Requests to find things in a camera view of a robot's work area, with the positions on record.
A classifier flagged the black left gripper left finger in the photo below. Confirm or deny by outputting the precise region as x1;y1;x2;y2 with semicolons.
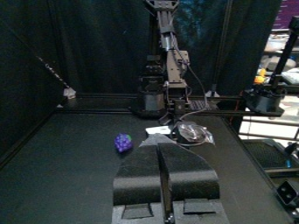
112;133;164;207

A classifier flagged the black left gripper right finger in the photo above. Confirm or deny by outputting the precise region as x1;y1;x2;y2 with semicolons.
156;142;220;224

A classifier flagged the finger of the clear right gripper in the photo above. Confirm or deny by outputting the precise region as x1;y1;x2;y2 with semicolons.
199;127;216;145
175;122;204;144

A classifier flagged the white flat card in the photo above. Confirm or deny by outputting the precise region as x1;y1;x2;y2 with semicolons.
144;125;174;136

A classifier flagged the purple toy grape bunch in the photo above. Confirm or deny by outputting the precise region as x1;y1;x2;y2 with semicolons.
113;132;135;154

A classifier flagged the black mesh panel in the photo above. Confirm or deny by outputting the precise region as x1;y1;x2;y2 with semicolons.
242;138;291;171

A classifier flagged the orange yellow toy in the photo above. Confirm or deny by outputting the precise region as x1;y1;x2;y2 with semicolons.
254;68;268;86

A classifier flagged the small white clip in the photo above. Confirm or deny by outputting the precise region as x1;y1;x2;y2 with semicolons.
61;87;77;100

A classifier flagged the black cloth curtain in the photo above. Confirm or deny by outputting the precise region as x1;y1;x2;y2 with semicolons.
0;0;283;158

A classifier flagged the black frame rail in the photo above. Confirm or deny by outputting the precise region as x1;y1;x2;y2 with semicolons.
53;107;282;117

